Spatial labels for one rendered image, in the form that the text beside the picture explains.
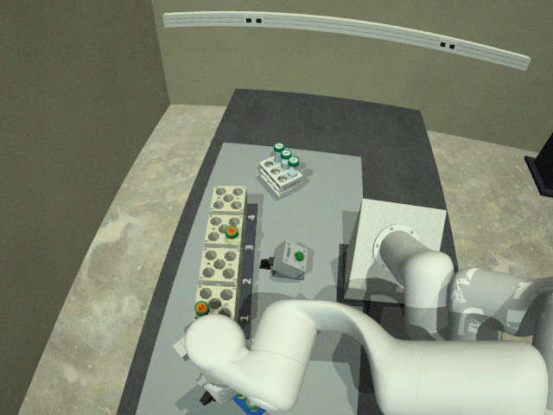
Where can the cream bucket adapter with holes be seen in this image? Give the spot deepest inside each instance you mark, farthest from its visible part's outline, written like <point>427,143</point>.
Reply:
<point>216,227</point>
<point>214,272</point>
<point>213,293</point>
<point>227,200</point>

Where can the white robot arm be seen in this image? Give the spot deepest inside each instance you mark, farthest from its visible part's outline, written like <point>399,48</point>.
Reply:
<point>446,374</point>

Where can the green tube cap with grey dot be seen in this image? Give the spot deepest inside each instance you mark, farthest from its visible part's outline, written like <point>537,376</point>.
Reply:
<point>250,406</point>

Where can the blue tube rack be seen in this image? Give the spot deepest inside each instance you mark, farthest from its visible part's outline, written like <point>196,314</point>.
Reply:
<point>240,402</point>

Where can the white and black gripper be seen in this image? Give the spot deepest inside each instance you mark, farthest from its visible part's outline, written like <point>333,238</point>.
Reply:
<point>215,393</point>

